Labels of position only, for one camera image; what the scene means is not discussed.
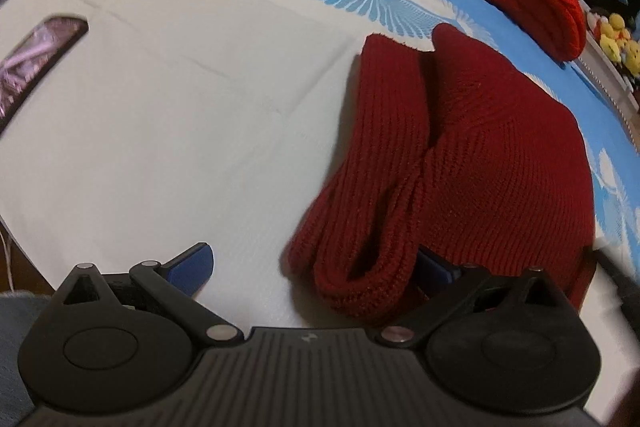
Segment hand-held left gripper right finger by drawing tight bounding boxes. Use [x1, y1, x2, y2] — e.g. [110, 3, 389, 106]
[375, 248, 571, 350]

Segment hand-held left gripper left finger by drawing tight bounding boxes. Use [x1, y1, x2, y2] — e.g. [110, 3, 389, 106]
[50, 243, 246, 350]

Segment dark red knit sweater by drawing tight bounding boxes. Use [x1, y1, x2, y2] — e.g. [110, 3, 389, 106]
[287, 23, 597, 323]

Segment blue and white printed bedsheet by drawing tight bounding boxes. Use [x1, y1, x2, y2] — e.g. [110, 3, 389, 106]
[0, 0, 640, 427]

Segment blue grey cloth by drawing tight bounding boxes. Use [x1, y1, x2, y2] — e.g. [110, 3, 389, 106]
[0, 291, 54, 427]

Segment black smartphone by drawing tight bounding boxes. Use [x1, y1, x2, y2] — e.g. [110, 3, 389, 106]
[0, 14, 90, 136]

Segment yellow plush toy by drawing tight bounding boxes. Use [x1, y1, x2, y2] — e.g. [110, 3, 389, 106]
[597, 13, 628, 58]
[619, 38, 640, 78]

